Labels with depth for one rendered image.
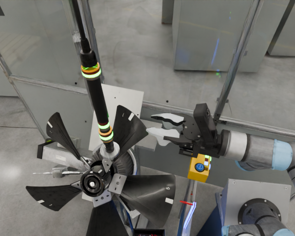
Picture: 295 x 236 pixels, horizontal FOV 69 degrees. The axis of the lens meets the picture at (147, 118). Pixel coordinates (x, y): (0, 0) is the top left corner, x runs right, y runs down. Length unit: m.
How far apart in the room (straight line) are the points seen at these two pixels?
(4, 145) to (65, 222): 1.25
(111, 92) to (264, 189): 0.88
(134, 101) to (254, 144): 0.71
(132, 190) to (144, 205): 0.08
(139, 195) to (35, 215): 1.59
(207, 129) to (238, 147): 0.09
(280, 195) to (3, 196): 2.37
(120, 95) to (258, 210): 0.84
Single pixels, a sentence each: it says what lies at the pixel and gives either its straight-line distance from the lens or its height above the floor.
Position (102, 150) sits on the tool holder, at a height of 1.46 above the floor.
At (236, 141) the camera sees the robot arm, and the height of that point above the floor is 1.67.
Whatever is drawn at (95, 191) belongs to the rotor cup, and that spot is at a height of 1.20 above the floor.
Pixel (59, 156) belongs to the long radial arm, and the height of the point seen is 1.12.
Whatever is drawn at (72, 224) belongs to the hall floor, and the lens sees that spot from 2.30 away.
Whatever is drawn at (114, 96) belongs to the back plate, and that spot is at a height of 1.32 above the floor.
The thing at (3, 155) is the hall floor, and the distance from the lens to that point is 2.98.
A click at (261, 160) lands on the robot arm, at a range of 0.61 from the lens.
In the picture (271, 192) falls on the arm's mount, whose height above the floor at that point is 1.16.
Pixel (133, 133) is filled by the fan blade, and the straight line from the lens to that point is 0.89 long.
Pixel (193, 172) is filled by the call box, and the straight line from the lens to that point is 1.21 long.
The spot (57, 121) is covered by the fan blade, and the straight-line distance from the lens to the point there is 1.03.
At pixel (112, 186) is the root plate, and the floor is 1.18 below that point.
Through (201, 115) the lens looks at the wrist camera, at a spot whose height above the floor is 1.75.
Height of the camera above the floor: 2.12
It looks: 48 degrees down
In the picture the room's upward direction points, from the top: straight up
